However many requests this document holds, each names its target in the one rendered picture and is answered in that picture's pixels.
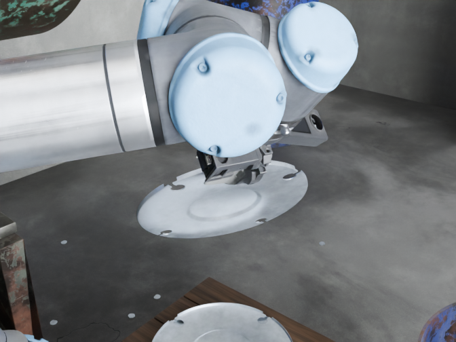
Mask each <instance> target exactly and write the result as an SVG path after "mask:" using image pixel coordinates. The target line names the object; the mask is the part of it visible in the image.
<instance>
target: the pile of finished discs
mask: <svg viewBox="0 0 456 342"><path fill-rule="evenodd" d="M152 342H293V341H292V339H291V337H290V335H289V334H288V332H287V330H286V329H285V328H284V327H283V326H282V325H281V324H280V323H279V322H278V321H277V320H276V319H275V318H273V317H272V318H270V317H267V316H266V315H265V314H263V311H261V310H259V309H256V308H253V307H250V306H247V305H242V304H237V303H209V304H204V305H198V306H196V307H192V308H190V309H187V310H185V311H182V312H180V313H179V314H178V316H177V317H175V319H174V320H171V321H167V322H166V323H165V324H164V325H163V326H162V327H161V328H160V329H159V330H158V332H157V333H156V335H155V336H154V338H153V340H152Z"/></svg>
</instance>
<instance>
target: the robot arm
mask: <svg viewBox="0 0 456 342"><path fill-rule="evenodd" d="M357 53H358V42H357V37H356V33H355V31H354V29H353V27H352V25H351V24H350V22H349V20H348V19H347V18H346V17H345V16H344V15H343V14H342V13H341V12H339V11H338V10H337V9H335V8H333V7H331V6H329V5H327V4H325V3H320V2H315V1H312V2H309V3H301V4H299V5H297V6H295V7H294V8H292V9H291V10H290V12H288V13H287V14H285V16H284V17H283V18H282V19H279V18H274V17H271V16H267V15H260V14H256V13H252V12H248V11H245V10H242V9H237V8H234V7H229V6H226V5H221V4H218V3H214V2H211V1H206V0H145V2H144V5H143V8H142V14H141V17H140V23H139V28H138V34H137V38H136V39H135V40H129V41H120V42H116V43H107V44H102V45H93V46H88V47H79V48H74V49H69V50H60V51H55V52H46V53H41V54H32V55H27V56H19V57H13V58H4V59H0V172H8V171H12V170H20V169H25V168H32V167H37V166H44V165H49V164H57V163H61V162H69V161H73V160H78V159H85V158H90V157H97V156H101V155H109V154H114V153H121V152H126V151H133V150H138V149H146V148H150V147H156V146H161V145H165V144H166V145H171V144H176V143H183V142H188V143H189V144H190V145H192V146H193V147H195V148H196V149H197V152H196V153H197V154H196V156H195V157H196V158H198V159H199V164H200V166H201V169H202V172H204V175H205V177H206V179H205V182H204V184H205V185H215V184H221V183H225V184H227V185H239V184H247V185H251V184H254V183H258V182H259V181H260V180H261V179H262V177H263V175H264V174H265V173H267V171H266V168H265V167H267V166H268V165H269V164H270V163H271V158H272V153H273V152H272V150H271V144H273V143H282V144H290V145H303V146H311V147H316V146H318V145H320V144H321V143H323V142H325V141H326V140H328V136H327V134H326V131H325V129H324V126H323V124H322V121H321V119H320V116H319V114H318V112H317V111H316V110H314V109H313V108H314V107H315V106H316V105H317V104H318V103H319V102H320V101H321V100H322V99H323V97H325V95H327V94H328V93H329V92H330V91H333V90H334V89H335V88H336V87H337V86H338V84H339V82H340V81H341V80H342V78H343V77H344V76H345V75H346V73H347V72H348V70H349V69H350V67H351V66H352V64H353V63H354V61H355V59H356V56H357Z"/></svg>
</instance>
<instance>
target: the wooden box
mask: <svg viewBox="0 0 456 342"><path fill-rule="evenodd" d="M209 303H237V304H242V305H247V306H250V307H253V308H256V309H259V310H261V311H263V314H265V315H266V316H267V317H270V318H272V317H273V318H275V319H276V320H277V321H278V322H279V323H280V324H281V325H282V326H283V327H284V328H285V329H286V330H287V332H288V334H289V335H290V337H291V339H292V341H293V342H336V341H333V340H332V339H329V338H328V337H325V336H324V335H321V334H320V333H318V332H316V331H314V330H312V329H310V328H308V327H306V326H304V325H302V324H300V323H298V322H296V321H294V320H292V319H290V318H288V317H286V316H284V315H283V314H281V313H279V312H277V311H275V310H273V309H271V308H269V307H267V306H265V305H263V304H261V303H259V302H257V301H255V300H254V299H251V298H250V297H247V296H246V295H244V294H242V293H240V292H238V291H236V290H234V289H232V288H230V287H228V286H226V285H224V284H222V283H220V282H218V281H216V280H214V279H212V278H210V277H208V278H206V279H205V280H204V281H203V282H201V283H200V284H198V285H197V286H196V287H195V288H193V289H192V290H190V291H189V292H188V293H186V294H185V295H184V297H181V298H180V299H178V300H177V301H175V302H174V303H173V304H171V305H170V306H169V307H167V308H165V310H163V311H162V312H160V313H159V314H157V315H156V316H155V317H154V318H152V319H151V320H149V321H148V322H147V323H146V324H144V325H142V326H141V327H140V328H139V329H137V330H136V331H134V332H133V333H132V334H131V335H129V336H128V337H126V338H125V339H124V340H123V341H121V342H152V340H153V338H154V336H155V335H156V333H157V332H158V330H159V329H160V328H161V327H162V326H163V325H164V324H165V323H166V322H167V321H171V320H174V319H175V317H177V316H178V314H179V313H180V312H182V311H185V310H187V309H190V308H192V307H196V306H198V305H204V304H209Z"/></svg>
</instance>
